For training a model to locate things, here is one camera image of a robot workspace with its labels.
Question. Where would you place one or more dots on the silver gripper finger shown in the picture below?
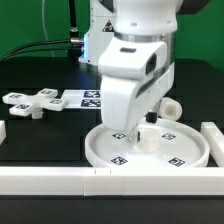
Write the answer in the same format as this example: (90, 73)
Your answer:
(134, 136)
(152, 115)

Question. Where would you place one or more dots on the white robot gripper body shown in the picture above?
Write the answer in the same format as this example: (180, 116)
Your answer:
(135, 76)

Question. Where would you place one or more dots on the white round table top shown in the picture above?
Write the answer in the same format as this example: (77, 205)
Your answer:
(165, 144)

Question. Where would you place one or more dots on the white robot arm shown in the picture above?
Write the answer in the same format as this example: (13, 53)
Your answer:
(133, 21)

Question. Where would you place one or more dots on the white marker plate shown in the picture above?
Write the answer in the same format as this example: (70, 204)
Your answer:
(82, 99)

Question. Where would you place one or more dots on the white right fence bar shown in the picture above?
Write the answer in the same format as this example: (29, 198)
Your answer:
(215, 138)

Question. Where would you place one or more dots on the white fence bar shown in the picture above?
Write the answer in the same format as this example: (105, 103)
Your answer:
(215, 138)
(103, 181)
(2, 131)

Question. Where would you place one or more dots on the white cross-shaped table base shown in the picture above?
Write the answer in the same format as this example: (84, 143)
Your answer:
(25, 105)

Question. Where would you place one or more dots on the white front fence bar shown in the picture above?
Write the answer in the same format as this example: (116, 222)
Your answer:
(103, 181)

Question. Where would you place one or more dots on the white left fence bar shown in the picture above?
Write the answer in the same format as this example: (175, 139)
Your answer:
(2, 131)

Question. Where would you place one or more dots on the black vertical cable connector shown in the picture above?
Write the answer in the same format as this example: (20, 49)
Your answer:
(74, 33)

